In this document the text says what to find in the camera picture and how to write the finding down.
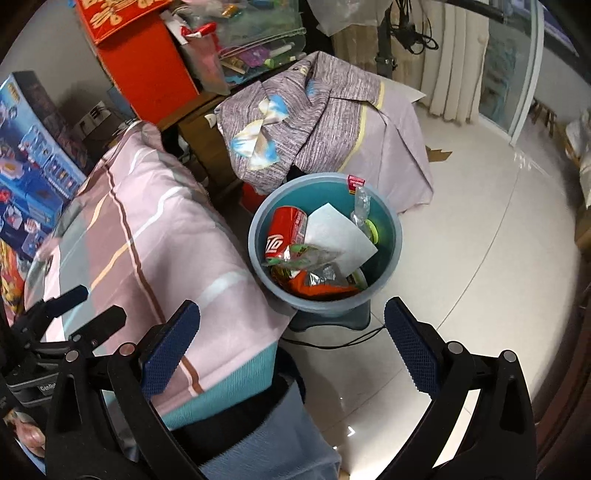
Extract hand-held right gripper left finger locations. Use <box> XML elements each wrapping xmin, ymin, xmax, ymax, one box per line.
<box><xmin>44</xmin><ymin>299</ymin><xmax>204</xmax><ymax>480</ymax></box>

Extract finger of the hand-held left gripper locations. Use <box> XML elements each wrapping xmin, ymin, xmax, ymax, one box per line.
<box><xmin>23</xmin><ymin>285</ymin><xmax>89</xmax><ymax>324</ymax></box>
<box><xmin>69</xmin><ymin>306</ymin><xmax>127</xmax><ymax>356</ymax></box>

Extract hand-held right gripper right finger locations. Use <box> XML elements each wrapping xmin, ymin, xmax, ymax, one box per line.
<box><xmin>369</xmin><ymin>296</ymin><xmax>539</xmax><ymax>480</ymax></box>

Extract blue round bin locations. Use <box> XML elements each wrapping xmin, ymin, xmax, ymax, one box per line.
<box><xmin>248</xmin><ymin>172</ymin><xmax>402</xmax><ymax>311</ymax></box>

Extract orange wrapper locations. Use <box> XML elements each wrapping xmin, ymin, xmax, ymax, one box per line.
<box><xmin>288</xmin><ymin>270</ymin><xmax>361</xmax><ymax>296</ymax></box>

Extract white paper napkin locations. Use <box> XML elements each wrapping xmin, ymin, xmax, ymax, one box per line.
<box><xmin>302</xmin><ymin>202</ymin><xmax>379</xmax><ymax>278</ymax></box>

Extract red foil snack bag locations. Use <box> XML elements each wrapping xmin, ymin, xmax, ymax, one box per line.
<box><xmin>270</xmin><ymin>264</ymin><xmax>365</xmax><ymax>296</ymax></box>

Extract clear plastic bottle blue label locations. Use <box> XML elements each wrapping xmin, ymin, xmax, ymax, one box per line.
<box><xmin>350</xmin><ymin>185</ymin><xmax>372</xmax><ymax>227</ymax></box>

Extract red soda can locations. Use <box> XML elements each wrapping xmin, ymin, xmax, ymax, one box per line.
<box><xmin>264</xmin><ymin>206</ymin><xmax>309</xmax><ymax>261</ymax></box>

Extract person's left hand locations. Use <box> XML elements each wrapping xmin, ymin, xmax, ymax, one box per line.
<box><xmin>2</xmin><ymin>410</ymin><xmax>47</xmax><ymax>467</ymax></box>

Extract dark plastic stool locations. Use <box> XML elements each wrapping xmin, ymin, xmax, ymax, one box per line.
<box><xmin>288</xmin><ymin>298</ymin><xmax>372</xmax><ymax>332</ymax></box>

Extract pink grey checked tablecloth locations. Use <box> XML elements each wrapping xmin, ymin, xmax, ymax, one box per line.
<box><xmin>23</xmin><ymin>121</ymin><xmax>298</xmax><ymax>430</ymax></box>

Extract large blue toy box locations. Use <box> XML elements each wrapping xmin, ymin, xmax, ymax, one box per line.
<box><xmin>0</xmin><ymin>70</ymin><xmax>98</xmax><ymax>259</ymax></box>

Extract person's blue grey pants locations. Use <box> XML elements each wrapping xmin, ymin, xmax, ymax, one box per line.
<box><xmin>203</xmin><ymin>383</ymin><xmax>342</xmax><ymax>480</ymax></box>

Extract white power strip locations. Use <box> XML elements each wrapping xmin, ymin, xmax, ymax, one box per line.
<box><xmin>76</xmin><ymin>104</ymin><xmax>114</xmax><ymax>139</ymax></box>

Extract brown cardboard box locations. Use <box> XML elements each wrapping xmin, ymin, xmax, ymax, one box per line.
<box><xmin>178</xmin><ymin>85</ymin><xmax>259</xmax><ymax>204</ymax></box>

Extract purple striped cloth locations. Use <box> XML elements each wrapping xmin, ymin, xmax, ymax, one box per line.
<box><xmin>215</xmin><ymin>51</ymin><xmax>435</xmax><ymax>215</ymax></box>

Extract flat cardboard sheet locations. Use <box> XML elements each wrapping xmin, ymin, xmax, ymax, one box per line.
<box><xmin>379</xmin><ymin>76</ymin><xmax>453</xmax><ymax>163</ymax></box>

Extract white cloth bundle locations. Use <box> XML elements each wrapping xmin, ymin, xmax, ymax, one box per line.
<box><xmin>566</xmin><ymin>108</ymin><xmax>591</xmax><ymax>208</ymax></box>

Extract small wooden stool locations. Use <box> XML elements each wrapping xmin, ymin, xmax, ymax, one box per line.
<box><xmin>531</xmin><ymin>99</ymin><xmax>559</xmax><ymax>137</ymax></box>

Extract red festive gift box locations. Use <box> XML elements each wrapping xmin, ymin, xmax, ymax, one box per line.
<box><xmin>74</xmin><ymin>0</ymin><xmax>171</xmax><ymax>46</ymax></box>

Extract cream curtain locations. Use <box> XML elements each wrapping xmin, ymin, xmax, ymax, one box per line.
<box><xmin>332</xmin><ymin>0</ymin><xmax>490</xmax><ymax>125</ymax></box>

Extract glass sliding door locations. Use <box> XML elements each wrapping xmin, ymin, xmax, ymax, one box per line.
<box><xmin>478</xmin><ymin>0</ymin><xmax>591</xmax><ymax>148</ymax></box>

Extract black tripod stand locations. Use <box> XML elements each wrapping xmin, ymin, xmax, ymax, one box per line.
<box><xmin>376</xmin><ymin>0</ymin><xmax>439</xmax><ymax>79</ymax></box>

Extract clear plastic storage box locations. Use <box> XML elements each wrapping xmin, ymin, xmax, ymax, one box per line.
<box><xmin>175</xmin><ymin>0</ymin><xmax>308</xmax><ymax>84</ymax></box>

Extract clear plastic sheeting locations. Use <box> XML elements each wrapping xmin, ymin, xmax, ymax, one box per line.
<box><xmin>307</xmin><ymin>0</ymin><xmax>384</xmax><ymax>35</ymax></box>

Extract black floor cable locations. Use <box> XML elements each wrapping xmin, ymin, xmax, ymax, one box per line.
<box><xmin>279</xmin><ymin>323</ymin><xmax>389</xmax><ymax>352</ymax></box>

